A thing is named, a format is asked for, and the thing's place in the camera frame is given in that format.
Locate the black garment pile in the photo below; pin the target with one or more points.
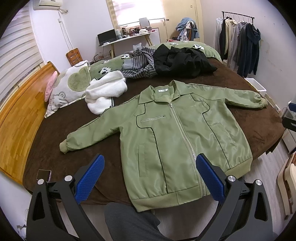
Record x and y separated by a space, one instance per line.
187 63

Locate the wooden headboard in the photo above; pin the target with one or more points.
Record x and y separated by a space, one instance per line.
21 117

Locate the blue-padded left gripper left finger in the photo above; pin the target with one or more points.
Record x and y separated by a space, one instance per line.
44 219

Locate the white fluffy fleece garment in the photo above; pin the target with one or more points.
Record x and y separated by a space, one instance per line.
100 93

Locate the wall air conditioner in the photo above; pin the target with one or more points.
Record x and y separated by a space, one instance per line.
49 5

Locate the smartphone on bed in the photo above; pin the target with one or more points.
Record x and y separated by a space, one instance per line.
45 175

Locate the clothes rack with hanging clothes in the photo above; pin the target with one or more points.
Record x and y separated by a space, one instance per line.
237 41

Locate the beige wooden stool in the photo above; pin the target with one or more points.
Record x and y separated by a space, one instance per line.
286 184

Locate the pink pillow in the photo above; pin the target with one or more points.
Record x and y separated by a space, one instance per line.
49 86

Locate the clothes pile on chair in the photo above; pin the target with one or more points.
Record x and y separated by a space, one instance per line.
187 29

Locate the white wooden desk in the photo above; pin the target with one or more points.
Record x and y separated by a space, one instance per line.
121 46

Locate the grey trouser leg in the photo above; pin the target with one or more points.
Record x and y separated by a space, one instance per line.
125 223

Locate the desk mirror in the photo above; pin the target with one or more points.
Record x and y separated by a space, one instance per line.
144 23

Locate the green panda print duvet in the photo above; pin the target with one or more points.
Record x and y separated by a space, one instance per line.
101 68

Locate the bear print pillow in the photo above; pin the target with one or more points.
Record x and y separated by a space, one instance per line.
69 87

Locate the grey striped garment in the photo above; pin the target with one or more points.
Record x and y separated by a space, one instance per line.
140 64

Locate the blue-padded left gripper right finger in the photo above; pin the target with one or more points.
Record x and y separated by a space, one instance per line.
243 211

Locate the white storage box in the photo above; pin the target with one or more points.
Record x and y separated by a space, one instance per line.
262 91

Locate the window blind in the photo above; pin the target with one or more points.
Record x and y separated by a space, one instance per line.
19 52

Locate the olive green zip jacket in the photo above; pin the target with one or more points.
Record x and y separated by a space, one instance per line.
162 131

